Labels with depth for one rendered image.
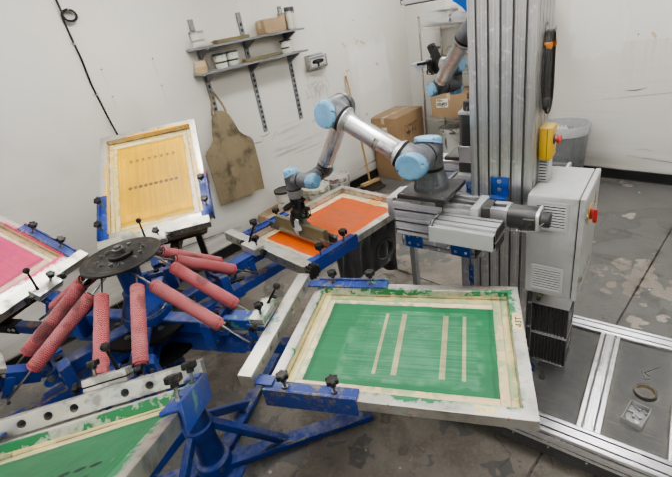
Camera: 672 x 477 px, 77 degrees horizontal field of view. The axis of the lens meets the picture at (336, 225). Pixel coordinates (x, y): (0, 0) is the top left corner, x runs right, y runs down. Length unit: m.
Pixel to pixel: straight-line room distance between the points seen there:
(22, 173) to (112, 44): 1.15
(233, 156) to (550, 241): 3.08
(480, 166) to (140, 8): 2.97
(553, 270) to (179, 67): 3.26
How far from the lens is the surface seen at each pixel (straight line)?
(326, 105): 1.77
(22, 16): 3.76
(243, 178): 4.28
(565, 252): 1.94
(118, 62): 3.87
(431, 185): 1.82
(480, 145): 1.89
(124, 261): 1.77
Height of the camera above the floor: 1.99
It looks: 26 degrees down
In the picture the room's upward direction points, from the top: 11 degrees counter-clockwise
